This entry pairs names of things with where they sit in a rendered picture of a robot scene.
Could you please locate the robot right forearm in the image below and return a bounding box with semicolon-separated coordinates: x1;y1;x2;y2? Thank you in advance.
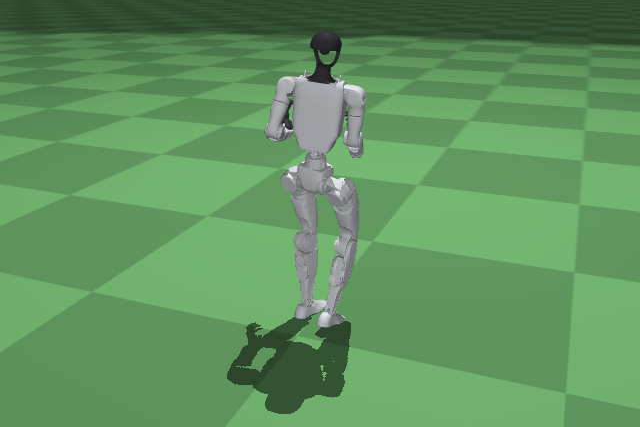
347;132;364;158

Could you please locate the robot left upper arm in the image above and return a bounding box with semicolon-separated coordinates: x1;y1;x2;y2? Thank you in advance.
265;76;298;140

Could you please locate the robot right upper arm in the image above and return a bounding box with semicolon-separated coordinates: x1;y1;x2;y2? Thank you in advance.
343;84;366;147

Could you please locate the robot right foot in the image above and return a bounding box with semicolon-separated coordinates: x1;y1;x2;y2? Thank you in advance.
317;309;345;327

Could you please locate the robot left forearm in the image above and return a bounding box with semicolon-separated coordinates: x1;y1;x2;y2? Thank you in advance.
265;123;293;142

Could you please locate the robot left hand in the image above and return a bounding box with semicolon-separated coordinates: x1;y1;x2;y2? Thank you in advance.
282;100;293;130

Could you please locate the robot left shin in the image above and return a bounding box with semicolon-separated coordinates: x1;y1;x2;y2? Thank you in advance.
294;232;318;306

